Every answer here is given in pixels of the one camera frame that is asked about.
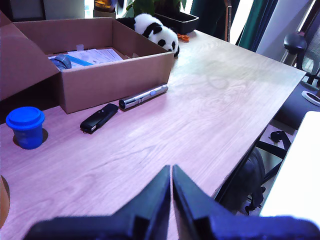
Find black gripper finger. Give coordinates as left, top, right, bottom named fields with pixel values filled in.
left=109, top=164, right=172, bottom=240
left=172, top=163, right=236, bottom=240

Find brown cardboard box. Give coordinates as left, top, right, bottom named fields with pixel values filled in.
left=0, top=9, right=175, bottom=115

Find black backpack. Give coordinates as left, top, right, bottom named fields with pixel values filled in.
left=219, top=147, right=267, bottom=216

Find black USB stick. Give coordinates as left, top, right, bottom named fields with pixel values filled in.
left=79, top=103, right=120, bottom=135

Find silver metal flashlight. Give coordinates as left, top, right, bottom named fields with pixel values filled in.
left=118, top=83, right=169, bottom=111

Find small blue lidded cup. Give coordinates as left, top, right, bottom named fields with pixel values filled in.
left=5, top=106, right=46, bottom=150

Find brown packing tape roll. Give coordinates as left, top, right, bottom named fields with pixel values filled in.
left=0, top=174, right=11, bottom=227

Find white printed paper sheets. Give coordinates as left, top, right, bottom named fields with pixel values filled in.
left=47, top=48, right=124, bottom=70

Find grey tape roll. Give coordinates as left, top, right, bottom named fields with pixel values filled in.
left=49, top=54, right=73, bottom=72

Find panda plush toy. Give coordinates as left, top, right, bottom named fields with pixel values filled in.
left=116, top=12, right=181, bottom=58

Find black plant trough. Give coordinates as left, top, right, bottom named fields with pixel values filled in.
left=152, top=11, right=200, bottom=35

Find brown wooden pole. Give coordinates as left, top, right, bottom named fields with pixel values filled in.
left=223, top=0, right=232, bottom=43

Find grey office chair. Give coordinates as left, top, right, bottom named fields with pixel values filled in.
left=283, top=14, right=320, bottom=87

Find dark green curtain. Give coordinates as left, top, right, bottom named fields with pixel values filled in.
left=189, top=0, right=280, bottom=53

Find green leafy plant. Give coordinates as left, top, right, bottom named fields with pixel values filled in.
left=126, top=0, right=188, bottom=18

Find amber glass container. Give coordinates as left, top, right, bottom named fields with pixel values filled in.
left=93, top=0, right=117, bottom=13

